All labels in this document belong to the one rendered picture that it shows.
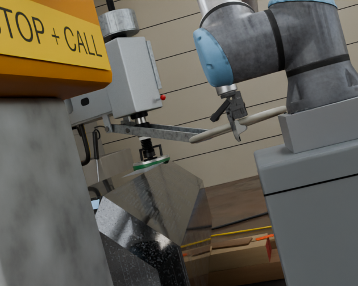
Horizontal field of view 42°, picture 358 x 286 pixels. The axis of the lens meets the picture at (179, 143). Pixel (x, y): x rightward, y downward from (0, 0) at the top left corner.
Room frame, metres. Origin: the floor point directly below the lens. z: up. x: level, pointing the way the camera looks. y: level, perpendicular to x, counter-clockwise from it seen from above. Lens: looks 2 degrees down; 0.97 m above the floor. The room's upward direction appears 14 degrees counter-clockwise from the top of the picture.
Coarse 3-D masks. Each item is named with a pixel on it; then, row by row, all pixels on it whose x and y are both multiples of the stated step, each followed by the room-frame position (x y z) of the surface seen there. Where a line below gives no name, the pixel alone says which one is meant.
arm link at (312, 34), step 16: (272, 0) 1.11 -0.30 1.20; (288, 0) 1.07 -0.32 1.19; (304, 0) 1.06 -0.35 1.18; (320, 0) 1.06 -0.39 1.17; (272, 16) 1.08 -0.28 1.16; (288, 16) 1.07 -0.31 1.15; (304, 16) 1.06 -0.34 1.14; (320, 16) 1.06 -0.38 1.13; (336, 16) 1.08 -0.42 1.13; (288, 32) 1.06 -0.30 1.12; (304, 32) 1.06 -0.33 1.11; (320, 32) 1.06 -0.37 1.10; (336, 32) 1.07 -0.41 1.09; (288, 48) 1.07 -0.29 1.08; (304, 48) 1.07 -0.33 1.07; (320, 48) 1.06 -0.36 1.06; (336, 48) 1.07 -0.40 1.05; (288, 64) 1.11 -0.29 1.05; (304, 64) 1.08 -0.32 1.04
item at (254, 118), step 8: (264, 112) 2.03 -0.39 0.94; (272, 112) 2.05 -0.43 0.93; (280, 112) 2.09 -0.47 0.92; (240, 120) 2.01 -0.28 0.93; (248, 120) 2.01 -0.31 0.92; (256, 120) 2.02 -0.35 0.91; (216, 128) 2.04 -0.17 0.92; (224, 128) 2.02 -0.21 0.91; (200, 136) 2.10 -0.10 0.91; (208, 136) 2.08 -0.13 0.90; (216, 136) 2.45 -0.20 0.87
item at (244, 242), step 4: (232, 240) 2.80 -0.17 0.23; (236, 240) 2.78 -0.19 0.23; (240, 240) 2.75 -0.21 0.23; (244, 240) 2.73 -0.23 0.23; (248, 240) 2.71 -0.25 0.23; (212, 244) 2.83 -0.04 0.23; (216, 244) 2.80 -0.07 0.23; (220, 244) 2.78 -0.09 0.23; (224, 244) 2.76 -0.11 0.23; (228, 244) 2.74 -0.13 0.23; (232, 244) 2.71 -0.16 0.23; (236, 244) 2.69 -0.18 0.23; (240, 244) 2.68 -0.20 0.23; (244, 244) 2.67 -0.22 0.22; (248, 244) 2.66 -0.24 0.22; (212, 248) 2.75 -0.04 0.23; (216, 248) 2.74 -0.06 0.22; (220, 248) 2.72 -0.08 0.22; (224, 248) 2.72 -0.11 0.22
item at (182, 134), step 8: (112, 128) 2.78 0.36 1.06; (120, 128) 2.73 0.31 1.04; (128, 128) 2.68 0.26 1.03; (136, 128) 2.64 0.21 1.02; (144, 128) 2.60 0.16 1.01; (152, 128) 2.57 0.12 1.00; (160, 128) 2.67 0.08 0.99; (168, 128) 2.63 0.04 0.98; (176, 128) 2.59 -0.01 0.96; (184, 128) 2.55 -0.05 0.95; (192, 128) 2.51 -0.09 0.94; (144, 136) 2.61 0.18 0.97; (152, 136) 2.56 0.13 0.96; (160, 136) 2.52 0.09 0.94; (168, 136) 2.49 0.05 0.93; (176, 136) 2.45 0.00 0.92; (184, 136) 2.41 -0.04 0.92; (192, 136) 2.37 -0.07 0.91
